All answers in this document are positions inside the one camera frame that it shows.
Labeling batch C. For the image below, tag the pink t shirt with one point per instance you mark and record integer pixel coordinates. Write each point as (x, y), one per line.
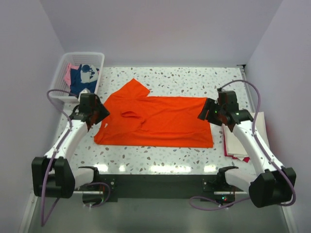
(67, 77)

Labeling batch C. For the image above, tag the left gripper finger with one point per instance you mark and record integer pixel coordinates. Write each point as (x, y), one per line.
(99, 116)
(101, 107)

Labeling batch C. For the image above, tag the white plastic laundry basket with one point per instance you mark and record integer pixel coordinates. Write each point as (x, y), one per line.
(77, 58)

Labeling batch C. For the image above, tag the navy blue printed t shirt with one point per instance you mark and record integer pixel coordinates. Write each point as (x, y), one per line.
(83, 76)

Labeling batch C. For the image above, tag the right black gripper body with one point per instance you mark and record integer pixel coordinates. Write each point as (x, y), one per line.
(215, 117)

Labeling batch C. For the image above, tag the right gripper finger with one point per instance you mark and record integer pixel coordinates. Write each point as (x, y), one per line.
(205, 114)
(211, 105)

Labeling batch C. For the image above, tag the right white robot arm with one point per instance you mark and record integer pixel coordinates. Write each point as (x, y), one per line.
(273, 183)

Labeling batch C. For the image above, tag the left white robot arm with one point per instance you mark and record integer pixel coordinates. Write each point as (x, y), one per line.
(52, 175)

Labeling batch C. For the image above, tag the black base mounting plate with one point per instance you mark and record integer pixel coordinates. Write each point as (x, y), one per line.
(159, 187)

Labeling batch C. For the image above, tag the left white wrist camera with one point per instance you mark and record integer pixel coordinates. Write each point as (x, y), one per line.
(84, 91)

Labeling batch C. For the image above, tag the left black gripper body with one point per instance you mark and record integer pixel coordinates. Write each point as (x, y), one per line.
(96, 110)

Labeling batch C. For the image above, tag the orange t shirt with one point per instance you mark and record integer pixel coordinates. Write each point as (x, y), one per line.
(138, 119)

